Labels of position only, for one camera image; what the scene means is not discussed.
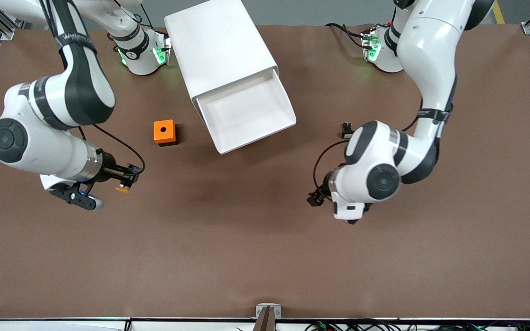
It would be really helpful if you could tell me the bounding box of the green lit base box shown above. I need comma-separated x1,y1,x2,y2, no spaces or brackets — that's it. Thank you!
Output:
362,27,381,63
154,34,172,64

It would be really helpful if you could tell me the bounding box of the brown pole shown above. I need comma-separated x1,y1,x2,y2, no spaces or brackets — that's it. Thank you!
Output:
253,307,276,331

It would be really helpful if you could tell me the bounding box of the orange button enclosure box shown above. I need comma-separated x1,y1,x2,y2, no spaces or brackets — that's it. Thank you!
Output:
153,120,178,147

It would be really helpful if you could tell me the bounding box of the grey metal bracket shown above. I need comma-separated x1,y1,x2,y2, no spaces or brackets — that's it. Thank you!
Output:
256,303,282,319

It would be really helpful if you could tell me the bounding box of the black base cable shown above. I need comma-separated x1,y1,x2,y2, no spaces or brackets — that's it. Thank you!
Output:
324,22,368,46

